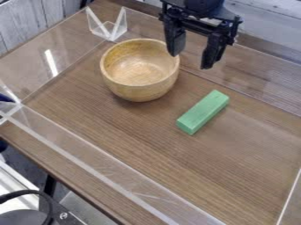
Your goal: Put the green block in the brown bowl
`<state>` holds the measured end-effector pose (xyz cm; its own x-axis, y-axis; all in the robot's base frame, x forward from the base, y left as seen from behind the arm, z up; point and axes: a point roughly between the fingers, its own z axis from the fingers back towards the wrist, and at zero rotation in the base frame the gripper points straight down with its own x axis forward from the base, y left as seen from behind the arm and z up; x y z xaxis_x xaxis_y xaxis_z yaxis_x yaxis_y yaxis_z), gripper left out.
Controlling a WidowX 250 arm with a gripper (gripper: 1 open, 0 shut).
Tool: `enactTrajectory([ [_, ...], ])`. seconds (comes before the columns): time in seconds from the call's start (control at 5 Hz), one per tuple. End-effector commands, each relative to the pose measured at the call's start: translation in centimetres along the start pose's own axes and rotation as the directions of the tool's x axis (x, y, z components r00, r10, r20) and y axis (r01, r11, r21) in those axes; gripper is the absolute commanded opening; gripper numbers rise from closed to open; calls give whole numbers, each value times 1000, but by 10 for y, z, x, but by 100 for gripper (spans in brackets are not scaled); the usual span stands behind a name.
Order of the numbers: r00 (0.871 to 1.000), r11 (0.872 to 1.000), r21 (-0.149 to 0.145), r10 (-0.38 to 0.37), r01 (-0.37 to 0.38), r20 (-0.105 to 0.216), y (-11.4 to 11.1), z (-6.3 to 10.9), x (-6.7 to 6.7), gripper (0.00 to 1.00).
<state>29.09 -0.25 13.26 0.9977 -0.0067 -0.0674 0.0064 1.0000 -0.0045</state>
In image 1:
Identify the brown wooden bowl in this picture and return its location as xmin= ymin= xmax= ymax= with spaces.
xmin=101 ymin=39 xmax=180 ymax=102

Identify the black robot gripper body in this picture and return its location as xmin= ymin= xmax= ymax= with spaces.
xmin=158 ymin=0 xmax=245 ymax=47

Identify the black metal base bracket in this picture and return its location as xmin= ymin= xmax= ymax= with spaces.
xmin=39 ymin=197 xmax=87 ymax=225

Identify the black table leg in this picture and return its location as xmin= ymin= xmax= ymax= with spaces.
xmin=45 ymin=175 xmax=58 ymax=197

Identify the black cable loop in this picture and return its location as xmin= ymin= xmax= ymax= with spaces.
xmin=0 ymin=189 xmax=54 ymax=225

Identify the green rectangular block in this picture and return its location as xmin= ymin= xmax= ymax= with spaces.
xmin=177 ymin=90 xmax=229 ymax=135

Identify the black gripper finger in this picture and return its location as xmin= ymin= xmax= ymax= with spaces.
xmin=201 ymin=33 xmax=229 ymax=69
xmin=164 ymin=17 xmax=186 ymax=56

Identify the clear acrylic corner bracket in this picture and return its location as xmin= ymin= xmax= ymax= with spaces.
xmin=86 ymin=7 xmax=127 ymax=41

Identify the clear acrylic barrier wall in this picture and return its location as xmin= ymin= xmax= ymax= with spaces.
xmin=0 ymin=85 xmax=226 ymax=225

